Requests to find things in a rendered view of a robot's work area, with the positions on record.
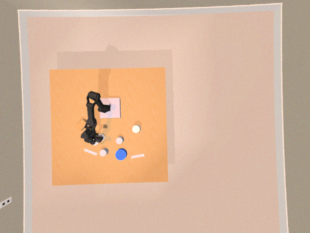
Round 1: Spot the blue cylinder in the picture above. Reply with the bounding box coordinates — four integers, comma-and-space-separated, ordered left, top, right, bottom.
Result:
115, 148, 127, 160

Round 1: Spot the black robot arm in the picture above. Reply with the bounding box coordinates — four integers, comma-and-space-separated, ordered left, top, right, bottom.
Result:
81, 91, 111, 143

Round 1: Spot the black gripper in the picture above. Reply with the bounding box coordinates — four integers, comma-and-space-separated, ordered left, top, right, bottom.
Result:
90, 131, 103, 144

